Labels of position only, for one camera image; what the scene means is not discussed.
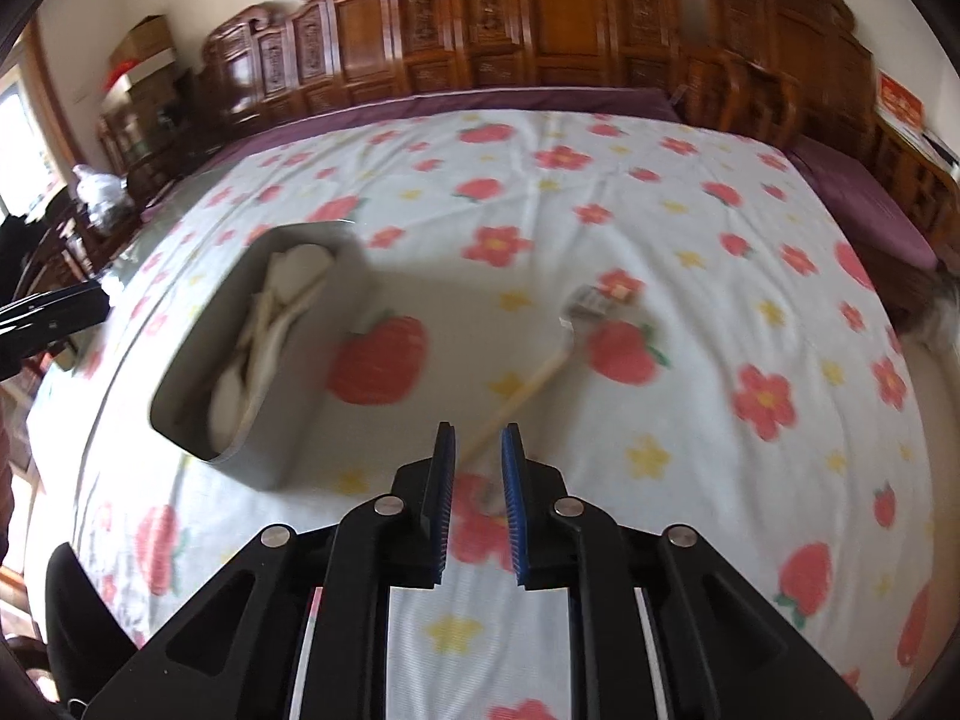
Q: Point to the purple mat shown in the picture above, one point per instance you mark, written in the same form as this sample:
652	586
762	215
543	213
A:
525	99

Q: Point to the wooden armchair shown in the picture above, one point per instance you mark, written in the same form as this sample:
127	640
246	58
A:
739	94

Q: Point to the floral white sheet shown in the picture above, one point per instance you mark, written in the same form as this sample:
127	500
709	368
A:
600	240

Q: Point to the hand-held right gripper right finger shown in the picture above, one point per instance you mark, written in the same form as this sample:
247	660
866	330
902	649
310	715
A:
516	510

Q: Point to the dark wooden shelf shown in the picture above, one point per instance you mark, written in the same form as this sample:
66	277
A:
150	135

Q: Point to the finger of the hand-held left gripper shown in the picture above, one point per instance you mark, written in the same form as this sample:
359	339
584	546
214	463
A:
52	319

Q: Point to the grey fluffy thing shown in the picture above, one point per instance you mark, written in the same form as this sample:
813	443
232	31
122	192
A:
934	315

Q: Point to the cardboard box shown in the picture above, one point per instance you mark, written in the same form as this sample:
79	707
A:
142	49

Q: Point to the white plastic spoon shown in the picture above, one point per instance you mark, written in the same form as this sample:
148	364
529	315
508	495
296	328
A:
232	405

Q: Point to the white plastic bag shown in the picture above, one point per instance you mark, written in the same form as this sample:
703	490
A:
105	191

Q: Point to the grey metal tray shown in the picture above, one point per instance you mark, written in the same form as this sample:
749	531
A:
300	405

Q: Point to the red box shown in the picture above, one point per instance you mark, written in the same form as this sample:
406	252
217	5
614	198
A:
902	99

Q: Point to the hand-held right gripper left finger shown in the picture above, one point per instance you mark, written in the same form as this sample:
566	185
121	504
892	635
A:
442	510

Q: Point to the wooden side cabinet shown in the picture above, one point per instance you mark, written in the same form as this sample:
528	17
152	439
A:
919	180

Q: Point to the carved wooden bench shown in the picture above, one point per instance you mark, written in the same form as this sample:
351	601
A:
540	15

